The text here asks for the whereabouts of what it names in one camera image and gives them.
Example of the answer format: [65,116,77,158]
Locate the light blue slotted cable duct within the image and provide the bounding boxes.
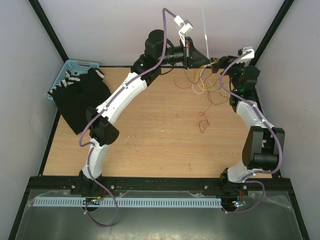
[33,197,221,209]

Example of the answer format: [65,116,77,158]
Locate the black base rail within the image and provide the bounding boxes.
[27,176,250,197]

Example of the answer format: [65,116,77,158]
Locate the white zip tie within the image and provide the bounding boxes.
[201,6,210,59]

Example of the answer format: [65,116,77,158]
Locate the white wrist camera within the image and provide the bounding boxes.
[237,46,255,63]
[174,15,194,47]

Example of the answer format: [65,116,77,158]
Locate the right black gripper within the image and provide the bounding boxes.
[211,55,247,91]

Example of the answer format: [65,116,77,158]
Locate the dark brown wire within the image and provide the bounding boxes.
[183,66,231,106]

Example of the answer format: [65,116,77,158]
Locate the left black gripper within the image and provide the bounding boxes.
[157,37,210,70]

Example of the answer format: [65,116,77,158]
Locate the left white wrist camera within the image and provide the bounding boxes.
[174,15,194,47]

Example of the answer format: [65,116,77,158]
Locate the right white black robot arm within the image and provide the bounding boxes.
[212,55,285,195]

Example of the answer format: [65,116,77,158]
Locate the blue plastic basket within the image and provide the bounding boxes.
[51,59,100,89]

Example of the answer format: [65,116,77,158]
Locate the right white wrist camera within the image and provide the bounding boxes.
[237,46,255,63]

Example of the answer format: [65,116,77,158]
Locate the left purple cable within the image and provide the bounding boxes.
[78,7,180,228]

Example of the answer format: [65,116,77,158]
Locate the black white striped cloth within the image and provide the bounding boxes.
[47,68,105,97]

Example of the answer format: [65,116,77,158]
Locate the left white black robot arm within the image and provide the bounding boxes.
[79,29,210,194]

